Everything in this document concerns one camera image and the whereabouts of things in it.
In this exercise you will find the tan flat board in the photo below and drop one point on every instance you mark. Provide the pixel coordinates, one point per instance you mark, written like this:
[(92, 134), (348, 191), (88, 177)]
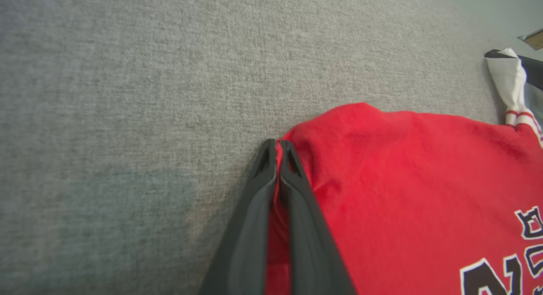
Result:
[(535, 40)]

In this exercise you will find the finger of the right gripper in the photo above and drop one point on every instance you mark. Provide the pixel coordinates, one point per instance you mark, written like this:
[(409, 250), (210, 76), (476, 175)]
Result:
[(534, 70)]

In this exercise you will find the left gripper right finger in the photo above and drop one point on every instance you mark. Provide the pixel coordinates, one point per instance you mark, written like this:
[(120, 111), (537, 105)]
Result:
[(312, 257)]

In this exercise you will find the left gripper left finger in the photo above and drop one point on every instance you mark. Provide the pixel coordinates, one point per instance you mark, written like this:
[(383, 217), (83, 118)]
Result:
[(246, 252)]

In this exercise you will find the red and white garment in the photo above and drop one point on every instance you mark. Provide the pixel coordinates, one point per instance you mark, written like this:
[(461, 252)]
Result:
[(403, 180)]

